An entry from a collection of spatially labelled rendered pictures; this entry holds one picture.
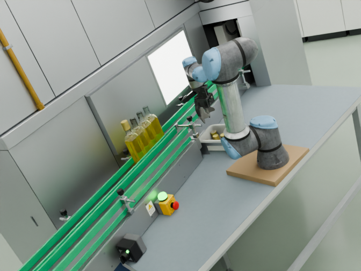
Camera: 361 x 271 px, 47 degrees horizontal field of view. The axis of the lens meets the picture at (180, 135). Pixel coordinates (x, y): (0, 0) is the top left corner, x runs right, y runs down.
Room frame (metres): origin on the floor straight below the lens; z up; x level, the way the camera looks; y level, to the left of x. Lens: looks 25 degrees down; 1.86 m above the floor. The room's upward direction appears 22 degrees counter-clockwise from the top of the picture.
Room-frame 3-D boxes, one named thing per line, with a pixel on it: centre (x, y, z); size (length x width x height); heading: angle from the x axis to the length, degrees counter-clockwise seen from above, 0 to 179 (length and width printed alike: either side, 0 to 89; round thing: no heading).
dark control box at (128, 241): (1.41, 0.36, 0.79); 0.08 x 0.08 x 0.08; 48
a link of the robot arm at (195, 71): (1.93, -0.21, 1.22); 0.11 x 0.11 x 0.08; 10
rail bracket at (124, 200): (1.50, 0.31, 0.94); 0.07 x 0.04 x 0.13; 48
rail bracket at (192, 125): (1.98, -0.06, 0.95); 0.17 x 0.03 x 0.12; 48
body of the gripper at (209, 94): (2.02, -0.18, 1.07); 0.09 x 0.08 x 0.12; 48
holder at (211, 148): (2.02, -0.19, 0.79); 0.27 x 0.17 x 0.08; 48
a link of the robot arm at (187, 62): (2.02, -0.18, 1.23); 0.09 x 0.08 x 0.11; 10
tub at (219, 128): (2.00, -0.21, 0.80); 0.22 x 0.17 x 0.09; 48
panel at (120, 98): (2.26, 0.04, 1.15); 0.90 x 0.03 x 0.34; 138
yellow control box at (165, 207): (1.62, 0.18, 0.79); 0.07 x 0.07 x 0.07; 48
